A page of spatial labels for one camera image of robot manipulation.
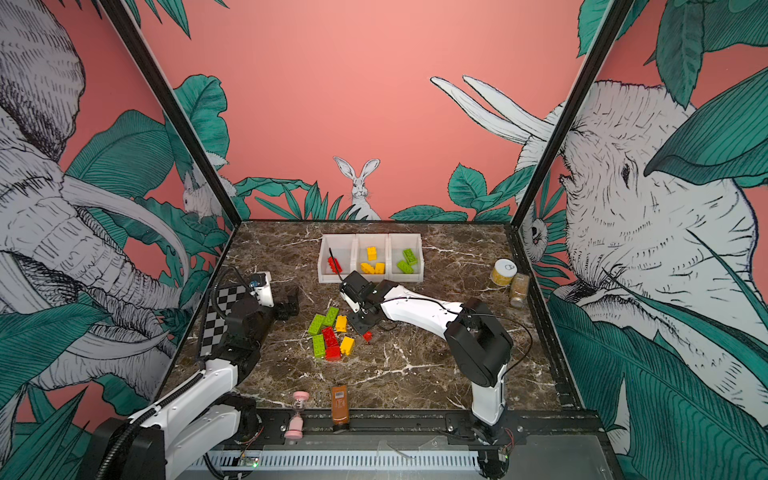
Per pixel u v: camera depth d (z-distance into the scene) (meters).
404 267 1.07
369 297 0.64
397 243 1.12
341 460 0.70
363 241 1.10
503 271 1.01
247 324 0.63
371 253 1.07
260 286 0.71
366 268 1.04
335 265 1.05
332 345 0.86
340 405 0.74
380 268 1.03
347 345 0.86
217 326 0.88
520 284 0.98
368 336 0.90
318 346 0.86
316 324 0.91
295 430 0.73
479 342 0.48
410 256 1.08
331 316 0.93
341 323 0.90
